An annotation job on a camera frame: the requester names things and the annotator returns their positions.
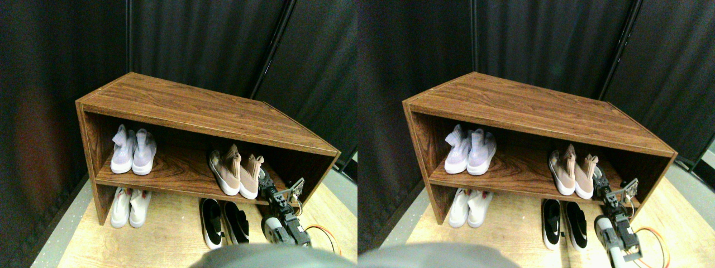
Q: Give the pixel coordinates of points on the black curtain stand pole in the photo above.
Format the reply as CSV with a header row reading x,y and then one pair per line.
x,y
129,36
272,49
620,49
473,36

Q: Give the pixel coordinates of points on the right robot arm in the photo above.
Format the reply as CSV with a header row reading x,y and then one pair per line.
x,y
617,234
287,226

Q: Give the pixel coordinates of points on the brown shoe rack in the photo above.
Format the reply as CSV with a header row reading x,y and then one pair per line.
x,y
206,111
536,111

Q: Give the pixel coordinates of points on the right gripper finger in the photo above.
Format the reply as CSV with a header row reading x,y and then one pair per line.
x,y
266,180
601,180

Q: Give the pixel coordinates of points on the pale purple shoe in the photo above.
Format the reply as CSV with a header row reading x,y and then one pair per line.
x,y
457,157
122,157
144,158
481,158

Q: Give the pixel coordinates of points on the black curtain stand foot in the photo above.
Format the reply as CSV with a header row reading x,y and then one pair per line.
x,y
695,156
347,162

